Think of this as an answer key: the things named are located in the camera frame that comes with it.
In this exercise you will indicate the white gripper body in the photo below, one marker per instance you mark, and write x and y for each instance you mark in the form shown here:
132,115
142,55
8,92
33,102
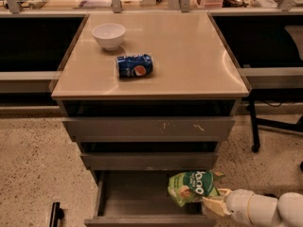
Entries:
237,203

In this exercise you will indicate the green rice chip bag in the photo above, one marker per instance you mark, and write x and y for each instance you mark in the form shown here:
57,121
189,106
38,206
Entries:
192,186

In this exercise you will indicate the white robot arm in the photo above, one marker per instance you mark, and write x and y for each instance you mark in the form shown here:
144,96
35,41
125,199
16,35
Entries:
254,210

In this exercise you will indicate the bottom grey drawer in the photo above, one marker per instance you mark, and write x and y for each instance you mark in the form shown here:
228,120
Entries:
141,199

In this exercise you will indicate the grey drawer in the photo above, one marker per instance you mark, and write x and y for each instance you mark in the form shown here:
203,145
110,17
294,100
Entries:
149,120
149,155
141,199

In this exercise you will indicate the grey drawer cabinet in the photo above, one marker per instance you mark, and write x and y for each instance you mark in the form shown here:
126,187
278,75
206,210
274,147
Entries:
149,91

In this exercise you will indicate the middle grey drawer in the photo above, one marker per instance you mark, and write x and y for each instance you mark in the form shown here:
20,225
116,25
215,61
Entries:
149,155

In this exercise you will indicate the top grey drawer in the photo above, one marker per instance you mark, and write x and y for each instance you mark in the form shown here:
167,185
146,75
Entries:
149,120

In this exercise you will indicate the black chair leg with caster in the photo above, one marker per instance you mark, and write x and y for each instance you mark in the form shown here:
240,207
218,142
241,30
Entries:
256,122

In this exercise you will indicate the blue pepsi can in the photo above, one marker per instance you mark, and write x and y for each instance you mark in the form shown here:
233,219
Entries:
134,66

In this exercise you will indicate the black object on floor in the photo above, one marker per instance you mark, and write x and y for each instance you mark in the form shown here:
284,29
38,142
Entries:
57,215

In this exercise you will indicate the white ceramic bowl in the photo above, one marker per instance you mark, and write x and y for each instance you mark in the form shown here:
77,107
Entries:
109,36

